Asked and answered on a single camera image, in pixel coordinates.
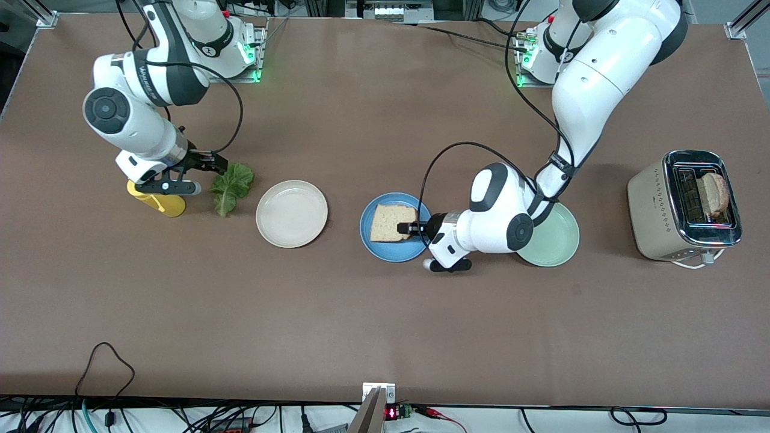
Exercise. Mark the metal electronics box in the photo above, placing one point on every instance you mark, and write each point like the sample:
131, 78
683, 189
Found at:
391, 11

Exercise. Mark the red clip lead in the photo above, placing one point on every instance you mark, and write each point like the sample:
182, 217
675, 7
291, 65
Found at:
439, 414

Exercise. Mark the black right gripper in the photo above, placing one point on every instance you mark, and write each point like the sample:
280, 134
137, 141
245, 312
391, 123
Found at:
197, 161

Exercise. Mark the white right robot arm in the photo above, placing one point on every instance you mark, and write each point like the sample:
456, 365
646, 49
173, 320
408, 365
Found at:
138, 126

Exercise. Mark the cream and chrome toaster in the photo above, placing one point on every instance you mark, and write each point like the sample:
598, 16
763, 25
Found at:
649, 210

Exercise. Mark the black power strip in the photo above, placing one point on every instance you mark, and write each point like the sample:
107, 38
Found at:
231, 425

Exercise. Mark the metal table corner bracket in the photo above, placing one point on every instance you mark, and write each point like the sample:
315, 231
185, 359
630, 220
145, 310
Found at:
48, 20
735, 30

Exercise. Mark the toasted bread slice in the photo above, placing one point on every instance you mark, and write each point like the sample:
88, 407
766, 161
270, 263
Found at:
716, 192
385, 224

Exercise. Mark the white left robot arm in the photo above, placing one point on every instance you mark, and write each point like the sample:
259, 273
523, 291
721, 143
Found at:
601, 72

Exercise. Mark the green lettuce leaf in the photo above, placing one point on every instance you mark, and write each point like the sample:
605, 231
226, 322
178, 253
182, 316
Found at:
237, 180

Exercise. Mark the blue plate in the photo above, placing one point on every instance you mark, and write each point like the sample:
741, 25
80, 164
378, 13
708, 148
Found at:
376, 249

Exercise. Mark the small red digit display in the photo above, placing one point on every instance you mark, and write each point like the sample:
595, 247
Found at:
392, 413

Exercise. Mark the yellow squeeze bottle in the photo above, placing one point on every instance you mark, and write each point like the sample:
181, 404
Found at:
171, 207

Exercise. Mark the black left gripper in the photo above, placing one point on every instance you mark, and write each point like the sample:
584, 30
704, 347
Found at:
434, 227

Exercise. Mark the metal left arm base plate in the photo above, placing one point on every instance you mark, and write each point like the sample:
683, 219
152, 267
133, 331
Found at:
532, 85

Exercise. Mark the grey metal camera mount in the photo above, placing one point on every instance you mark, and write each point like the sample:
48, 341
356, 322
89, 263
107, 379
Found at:
373, 409

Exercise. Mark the light green plate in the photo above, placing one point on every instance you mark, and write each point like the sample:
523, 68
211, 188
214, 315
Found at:
556, 240

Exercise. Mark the beige plate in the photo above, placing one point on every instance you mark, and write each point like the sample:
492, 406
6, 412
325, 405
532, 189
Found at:
292, 213

